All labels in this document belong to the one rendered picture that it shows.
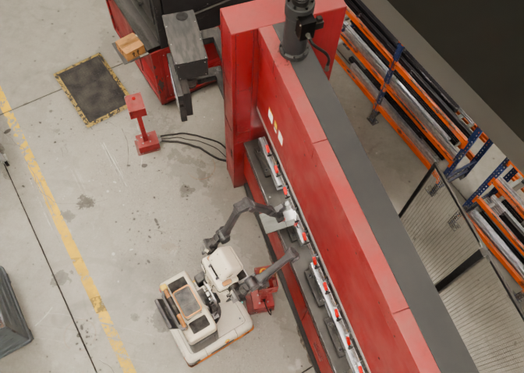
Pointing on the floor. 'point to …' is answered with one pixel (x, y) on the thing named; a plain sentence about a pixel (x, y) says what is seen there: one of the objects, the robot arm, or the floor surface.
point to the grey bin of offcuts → (11, 319)
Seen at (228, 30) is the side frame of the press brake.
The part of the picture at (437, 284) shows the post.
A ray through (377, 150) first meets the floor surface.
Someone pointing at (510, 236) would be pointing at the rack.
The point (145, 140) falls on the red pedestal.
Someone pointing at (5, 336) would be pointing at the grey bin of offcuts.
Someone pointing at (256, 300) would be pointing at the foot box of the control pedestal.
